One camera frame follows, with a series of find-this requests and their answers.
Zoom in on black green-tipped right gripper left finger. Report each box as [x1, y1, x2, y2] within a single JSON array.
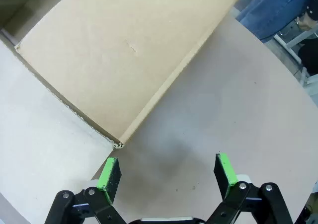
[[44, 156, 140, 224]]

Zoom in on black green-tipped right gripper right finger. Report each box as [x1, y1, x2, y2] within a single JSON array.
[[205, 153, 294, 224]]

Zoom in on brown cardboard shipping box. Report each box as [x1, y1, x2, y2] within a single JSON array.
[[0, 0, 241, 224]]

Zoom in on person's left hand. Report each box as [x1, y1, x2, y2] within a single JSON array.
[[297, 10, 318, 31]]

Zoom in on black chair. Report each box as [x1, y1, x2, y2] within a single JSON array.
[[297, 39, 318, 77]]

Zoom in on white table with white legs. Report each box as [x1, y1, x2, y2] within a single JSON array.
[[273, 17, 318, 87]]

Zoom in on blue denim jeans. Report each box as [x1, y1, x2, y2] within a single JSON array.
[[236, 0, 315, 43]]

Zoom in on dark navy button shirt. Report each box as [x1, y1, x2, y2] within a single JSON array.
[[307, 0, 318, 18]]

